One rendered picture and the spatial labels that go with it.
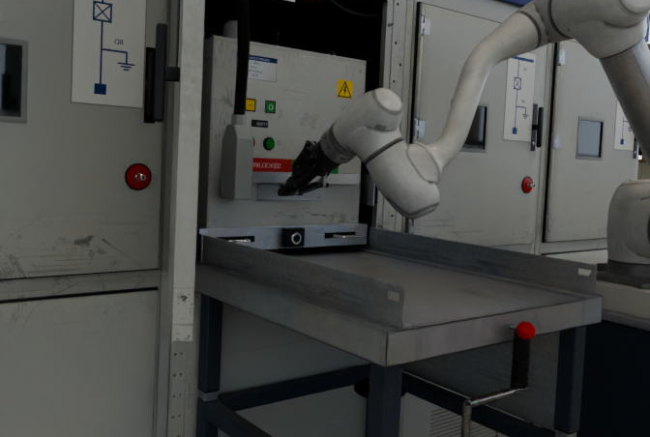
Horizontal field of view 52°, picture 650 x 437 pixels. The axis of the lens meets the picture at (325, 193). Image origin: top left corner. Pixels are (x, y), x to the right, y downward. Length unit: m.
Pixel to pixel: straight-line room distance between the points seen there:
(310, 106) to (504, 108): 0.75
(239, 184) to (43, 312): 0.50
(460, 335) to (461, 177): 1.03
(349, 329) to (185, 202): 0.36
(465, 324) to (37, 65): 0.95
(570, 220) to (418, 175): 1.31
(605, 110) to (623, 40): 1.24
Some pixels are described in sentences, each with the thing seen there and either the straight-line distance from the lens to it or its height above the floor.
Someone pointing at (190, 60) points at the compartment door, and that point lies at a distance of 0.95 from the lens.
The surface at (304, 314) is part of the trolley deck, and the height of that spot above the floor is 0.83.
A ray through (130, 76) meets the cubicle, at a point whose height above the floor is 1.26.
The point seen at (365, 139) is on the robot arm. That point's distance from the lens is 1.41.
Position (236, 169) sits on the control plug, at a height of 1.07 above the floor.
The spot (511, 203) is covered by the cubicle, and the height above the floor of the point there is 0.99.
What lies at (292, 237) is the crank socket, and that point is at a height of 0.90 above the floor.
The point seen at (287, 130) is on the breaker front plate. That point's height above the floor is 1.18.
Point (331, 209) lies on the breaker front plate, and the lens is 1.86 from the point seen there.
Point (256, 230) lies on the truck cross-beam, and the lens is 1.71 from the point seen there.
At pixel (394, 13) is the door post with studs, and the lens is 1.97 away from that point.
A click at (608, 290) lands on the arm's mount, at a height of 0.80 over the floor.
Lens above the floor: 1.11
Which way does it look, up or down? 3 degrees down
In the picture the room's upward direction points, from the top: 3 degrees clockwise
